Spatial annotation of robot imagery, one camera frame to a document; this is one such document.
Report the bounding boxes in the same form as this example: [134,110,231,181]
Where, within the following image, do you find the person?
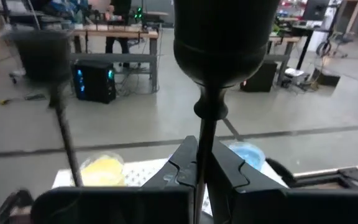
[105,0,132,68]

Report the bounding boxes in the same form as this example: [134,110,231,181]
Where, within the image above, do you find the black equipment box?
[311,67,341,88]
[240,60,278,93]

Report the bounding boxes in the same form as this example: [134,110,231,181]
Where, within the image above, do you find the white perforated metal shelf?
[52,158,289,215]

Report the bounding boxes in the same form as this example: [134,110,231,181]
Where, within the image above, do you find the black computer monitor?
[302,0,331,22]

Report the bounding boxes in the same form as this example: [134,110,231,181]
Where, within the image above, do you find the yellow candle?
[78,151,127,187]

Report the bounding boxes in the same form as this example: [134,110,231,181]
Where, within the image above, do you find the blue candle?
[227,141,266,172]

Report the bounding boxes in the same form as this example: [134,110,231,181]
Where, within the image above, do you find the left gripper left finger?
[30,135,198,224]

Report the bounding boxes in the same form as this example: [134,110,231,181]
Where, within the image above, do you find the black computer tower blue lights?
[72,60,117,105]

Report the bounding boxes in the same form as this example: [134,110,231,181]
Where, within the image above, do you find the black device with green lights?
[134,5,145,20]

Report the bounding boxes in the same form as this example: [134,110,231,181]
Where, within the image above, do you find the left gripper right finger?
[208,136,358,224]

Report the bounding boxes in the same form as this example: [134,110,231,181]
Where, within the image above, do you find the wooden workbench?
[265,29,310,86]
[68,24,160,93]

